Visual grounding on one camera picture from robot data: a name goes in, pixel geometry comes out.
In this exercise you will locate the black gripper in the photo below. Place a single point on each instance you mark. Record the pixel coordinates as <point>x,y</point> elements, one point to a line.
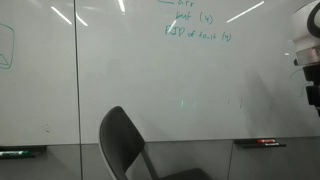
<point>313,95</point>

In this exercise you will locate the red whiteboard marker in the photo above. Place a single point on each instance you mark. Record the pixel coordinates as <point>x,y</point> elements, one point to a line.
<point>265,141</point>

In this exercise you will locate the green marker on tray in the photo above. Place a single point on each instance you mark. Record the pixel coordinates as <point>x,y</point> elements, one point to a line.
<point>38,151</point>

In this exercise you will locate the wide whiteboard panel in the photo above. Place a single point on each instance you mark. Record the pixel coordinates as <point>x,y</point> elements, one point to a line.
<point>166,83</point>

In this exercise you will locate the black marker tray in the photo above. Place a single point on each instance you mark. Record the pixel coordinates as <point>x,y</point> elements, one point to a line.
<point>246,144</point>

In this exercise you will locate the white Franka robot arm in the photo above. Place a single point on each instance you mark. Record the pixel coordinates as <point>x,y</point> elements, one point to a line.
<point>303,26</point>

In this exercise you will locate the black office chair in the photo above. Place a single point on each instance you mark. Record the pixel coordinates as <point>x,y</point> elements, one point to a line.
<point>116,140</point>

